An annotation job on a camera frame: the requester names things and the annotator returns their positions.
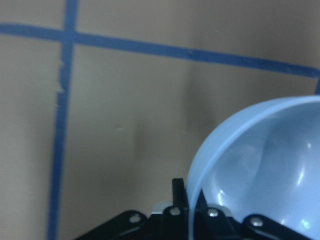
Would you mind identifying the light blue bowl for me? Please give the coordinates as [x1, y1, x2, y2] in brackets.
[186, 95, 320, 240]

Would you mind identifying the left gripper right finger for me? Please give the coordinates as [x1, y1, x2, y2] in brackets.
[195, 190, 234, 230]

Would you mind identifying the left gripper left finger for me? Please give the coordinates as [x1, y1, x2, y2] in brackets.
[162, 178, 189, 225]

